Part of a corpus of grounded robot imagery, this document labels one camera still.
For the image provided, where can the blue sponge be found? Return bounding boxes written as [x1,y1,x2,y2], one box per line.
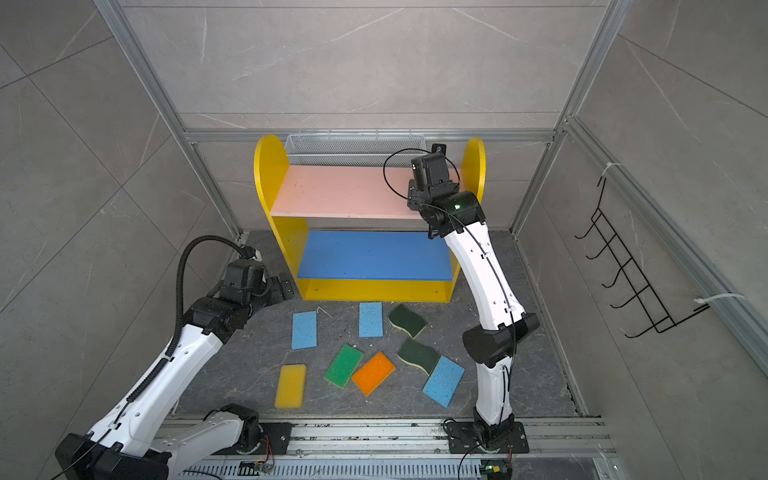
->
[358,302,383,338]
[291,311,317,350]
[422,356,465,407]

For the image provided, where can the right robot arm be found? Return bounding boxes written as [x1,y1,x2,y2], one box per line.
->
[407,152,539,450]

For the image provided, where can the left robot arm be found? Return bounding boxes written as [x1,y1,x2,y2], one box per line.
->
[55,259,295,479]

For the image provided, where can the yellow shelf pink blue boards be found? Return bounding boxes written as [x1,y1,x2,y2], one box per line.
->
[253,135,460,303]

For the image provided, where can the yellow sponge front left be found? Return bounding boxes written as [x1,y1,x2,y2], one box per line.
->
[274,364,307,410]

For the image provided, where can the bright green sponge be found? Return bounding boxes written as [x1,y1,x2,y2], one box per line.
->
[323,344,363,389]

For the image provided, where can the dark green sponge upper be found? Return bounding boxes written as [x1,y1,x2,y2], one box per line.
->
[388,304,427,339]

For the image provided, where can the dark green sponge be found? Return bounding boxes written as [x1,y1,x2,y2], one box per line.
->
[388,304,427,339]
[397,338,441,375]

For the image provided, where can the orange sponge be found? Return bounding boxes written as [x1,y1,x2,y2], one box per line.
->
[351,352,395,396]

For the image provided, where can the metal mesh basket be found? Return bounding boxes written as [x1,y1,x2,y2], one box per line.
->
[285,133,429,167]

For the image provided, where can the dark green sponge lower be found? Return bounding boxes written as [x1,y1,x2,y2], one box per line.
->
[397,338,441,375]

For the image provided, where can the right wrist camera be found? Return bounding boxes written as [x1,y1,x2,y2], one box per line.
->
[431,143,447,155]

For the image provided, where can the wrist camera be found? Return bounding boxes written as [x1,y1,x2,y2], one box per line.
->
[239,245,262,262]
[431,143,447,155]

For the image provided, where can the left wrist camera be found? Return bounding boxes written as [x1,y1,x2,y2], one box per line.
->
[239,245,262,262]

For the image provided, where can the black corrugated cable hose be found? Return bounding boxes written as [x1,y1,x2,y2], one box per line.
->
[122,234,253,404]

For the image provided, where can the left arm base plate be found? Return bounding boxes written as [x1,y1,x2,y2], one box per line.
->
[233,422,293,455]

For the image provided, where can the aluminium mounting rail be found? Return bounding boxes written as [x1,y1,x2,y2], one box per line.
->
[113,418,619,480]

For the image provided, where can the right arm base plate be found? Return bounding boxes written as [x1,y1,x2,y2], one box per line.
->
[441,418,530,454]

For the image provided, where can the black wire hook rack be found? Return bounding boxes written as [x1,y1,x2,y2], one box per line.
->
[574,177,710,339]

